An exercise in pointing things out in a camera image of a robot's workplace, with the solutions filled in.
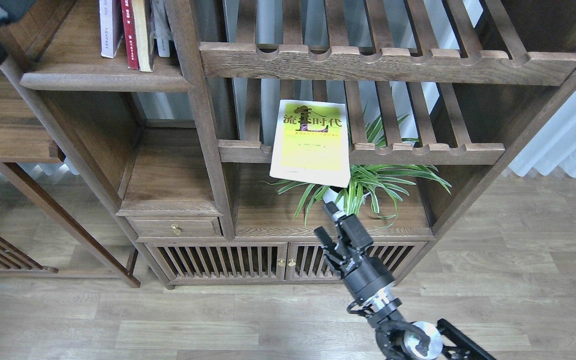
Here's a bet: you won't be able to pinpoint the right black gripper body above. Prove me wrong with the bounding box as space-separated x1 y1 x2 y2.
342 257 395 306

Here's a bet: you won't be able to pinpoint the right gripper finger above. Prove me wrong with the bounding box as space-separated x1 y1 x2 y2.
324 202 373 256
314 227 355 278

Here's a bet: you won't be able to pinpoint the yellow green book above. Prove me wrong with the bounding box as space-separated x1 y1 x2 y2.
269 99 351 188

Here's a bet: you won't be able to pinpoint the white purple book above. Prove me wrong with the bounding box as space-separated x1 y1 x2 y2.
98 0 123 59

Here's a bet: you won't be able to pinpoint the red paperback book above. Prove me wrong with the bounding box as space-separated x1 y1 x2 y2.
120 0 140 70

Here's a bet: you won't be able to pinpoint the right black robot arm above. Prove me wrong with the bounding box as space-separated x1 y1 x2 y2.
314 202 492 360

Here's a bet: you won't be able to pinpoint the brass cabinet door knobs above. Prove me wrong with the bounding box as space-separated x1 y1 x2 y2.
276 258 297 267

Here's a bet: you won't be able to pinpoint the spider plant leaves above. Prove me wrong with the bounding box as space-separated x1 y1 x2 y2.
265 102 453 228

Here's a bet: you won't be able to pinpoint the brass drawer knob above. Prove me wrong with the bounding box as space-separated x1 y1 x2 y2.
170 224 182 236

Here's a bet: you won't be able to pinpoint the upright tan book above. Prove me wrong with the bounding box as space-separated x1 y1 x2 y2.
131 0 154 72

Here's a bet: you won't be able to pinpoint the dark wooden bookshelf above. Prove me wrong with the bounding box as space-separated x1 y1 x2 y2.
0 0 576 288

